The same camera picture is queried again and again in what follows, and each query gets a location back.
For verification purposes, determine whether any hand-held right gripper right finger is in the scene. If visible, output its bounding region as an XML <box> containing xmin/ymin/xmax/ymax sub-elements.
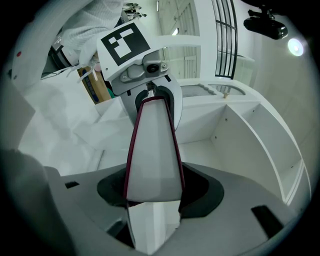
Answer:
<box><xmin>159</xmin><ymin>161</ymin><xmax>300</xmax><ymax>256</ymax></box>

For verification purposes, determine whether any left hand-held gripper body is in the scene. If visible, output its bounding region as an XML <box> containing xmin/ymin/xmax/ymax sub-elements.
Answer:
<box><xmin>96</xmin><ymin>21</ymin><xmax>171</xmax><ymax>97</ymax></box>

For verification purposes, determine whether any white desk with shelf hutch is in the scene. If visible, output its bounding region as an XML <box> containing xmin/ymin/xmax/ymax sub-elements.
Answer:
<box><xmin>17</xmin><ymin>74</ymin><xmax>313</xmax><ymax>208</ymax></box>

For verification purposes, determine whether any black metal grille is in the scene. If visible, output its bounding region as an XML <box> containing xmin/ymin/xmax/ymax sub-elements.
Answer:
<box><xmin>212</xmin><ymin>0</ymin><xmax>238</xmax><ymax>80</ymax></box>

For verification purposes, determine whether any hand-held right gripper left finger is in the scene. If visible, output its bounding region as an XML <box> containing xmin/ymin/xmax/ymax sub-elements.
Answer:
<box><xmin>44</xmin><ymin>165</ymin><xmax>136</xmax><ymax>250</ymax></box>

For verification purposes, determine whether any dark red hardcover book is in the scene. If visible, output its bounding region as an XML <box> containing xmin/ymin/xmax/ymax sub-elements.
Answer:
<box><xmin>123</xmin><ymin>96</ymin><xmax>186</xmax><ymax>208</ymax></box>

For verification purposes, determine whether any round bright lamp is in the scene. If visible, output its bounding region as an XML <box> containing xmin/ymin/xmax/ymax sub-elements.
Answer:
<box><xmin>287</xmin><ymin>37</ymin><xmax>305</xmax><ymax>56</ymax></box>

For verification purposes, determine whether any large brown cardboard box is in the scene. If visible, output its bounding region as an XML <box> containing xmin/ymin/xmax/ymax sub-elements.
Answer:
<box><xmin>76</xmin><ymin>63</ymin><xmax>113</xmax><ymax>106</ymax></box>

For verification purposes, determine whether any black mounted camera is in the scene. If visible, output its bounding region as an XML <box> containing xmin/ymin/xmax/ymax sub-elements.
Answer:
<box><xmin>243</xmin><ymin>8</ymin><xmax>289</xmax><ymax>41</ymax></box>

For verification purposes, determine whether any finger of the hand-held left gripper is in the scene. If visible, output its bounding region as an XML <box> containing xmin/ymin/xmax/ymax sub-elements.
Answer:
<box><xmin>111</xmin><ymin>83</ymin><xmax>151</xmax><ymax>126</ymax></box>
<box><xmin>151</xmin><ymin>74</ymin><xmax>184</xmax><ymax>133</ymax></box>

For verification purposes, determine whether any white shelf unit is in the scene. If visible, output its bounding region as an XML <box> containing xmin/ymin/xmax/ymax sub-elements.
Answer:
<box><xmin>179</xmin><ymin>102</ymin><xmax>305</xmax><ymax>202</ymax></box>

